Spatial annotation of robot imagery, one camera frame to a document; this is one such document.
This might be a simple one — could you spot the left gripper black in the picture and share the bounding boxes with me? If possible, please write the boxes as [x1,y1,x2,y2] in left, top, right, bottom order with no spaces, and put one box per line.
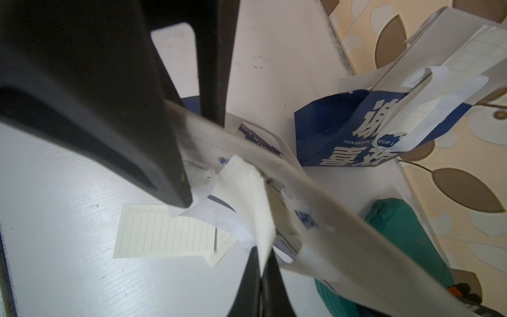
[1,1,240,208]

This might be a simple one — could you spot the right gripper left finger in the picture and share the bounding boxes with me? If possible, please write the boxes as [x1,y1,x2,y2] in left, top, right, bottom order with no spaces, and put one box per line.
[228,247,261,317]

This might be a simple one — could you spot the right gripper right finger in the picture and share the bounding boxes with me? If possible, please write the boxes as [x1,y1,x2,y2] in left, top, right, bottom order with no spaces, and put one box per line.
[261,251,296,317]

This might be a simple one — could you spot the large blue white tote bag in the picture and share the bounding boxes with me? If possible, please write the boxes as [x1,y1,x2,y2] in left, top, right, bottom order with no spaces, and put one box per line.
[294,7,506,167]

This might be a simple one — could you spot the pale yellow receipt sheet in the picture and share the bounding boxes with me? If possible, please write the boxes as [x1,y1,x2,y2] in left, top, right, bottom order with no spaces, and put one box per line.
[113,204,237,267]

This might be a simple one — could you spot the orange black pliers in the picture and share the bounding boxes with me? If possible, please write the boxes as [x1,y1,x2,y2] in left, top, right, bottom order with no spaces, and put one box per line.
[448,283,504,317]

